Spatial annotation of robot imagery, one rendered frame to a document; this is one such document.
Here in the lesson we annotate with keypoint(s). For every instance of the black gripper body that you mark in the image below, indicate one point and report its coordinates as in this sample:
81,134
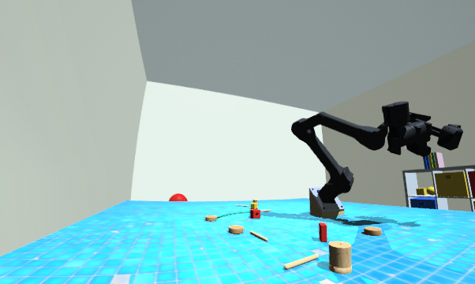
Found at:
449,136

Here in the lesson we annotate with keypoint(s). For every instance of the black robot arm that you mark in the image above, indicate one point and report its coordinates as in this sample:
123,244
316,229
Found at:
395,115

